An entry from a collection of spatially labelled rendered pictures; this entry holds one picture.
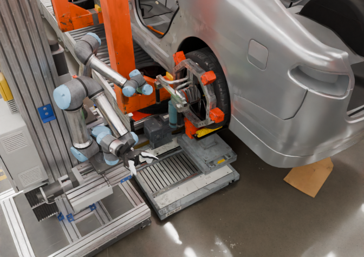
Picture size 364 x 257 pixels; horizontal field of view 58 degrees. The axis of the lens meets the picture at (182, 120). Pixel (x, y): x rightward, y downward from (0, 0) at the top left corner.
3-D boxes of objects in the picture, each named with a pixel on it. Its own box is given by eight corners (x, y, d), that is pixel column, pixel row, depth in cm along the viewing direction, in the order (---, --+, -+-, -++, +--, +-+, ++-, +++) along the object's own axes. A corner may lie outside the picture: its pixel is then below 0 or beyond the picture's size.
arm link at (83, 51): (70, 45, 203) (136, 91, 212) (79, 37, 211) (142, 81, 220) (64, 57, 211) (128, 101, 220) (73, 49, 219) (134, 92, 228)
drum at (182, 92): (201, 104, 269) (201, 90, 260) (179, 113, 260) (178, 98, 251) (192, 95, 278) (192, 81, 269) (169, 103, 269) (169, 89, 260)
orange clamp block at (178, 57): (187, 60, 266) (182, 50, 266) (178, 63, 263) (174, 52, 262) (183, 63, 272) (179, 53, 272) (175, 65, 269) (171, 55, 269)
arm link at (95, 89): (88, 72, 189) (134, 143, 197) (72, 81, 183) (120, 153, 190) (95, 66, 180) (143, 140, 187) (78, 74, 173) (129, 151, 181)
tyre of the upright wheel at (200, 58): (222, 30, 251) (191, 64, 312) (196, 38, 242) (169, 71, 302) (259, 109, 246) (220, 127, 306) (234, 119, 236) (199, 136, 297)
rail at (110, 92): (138, 130, 334) (137, 114, 320) (130, 134, 331) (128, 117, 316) (66, 35, 493) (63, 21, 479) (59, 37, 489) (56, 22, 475)
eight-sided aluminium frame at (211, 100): (213, 136, 269) (218, 81, 233) (207, 139, 266) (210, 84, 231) (179, 101, 304) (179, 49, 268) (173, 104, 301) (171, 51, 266)
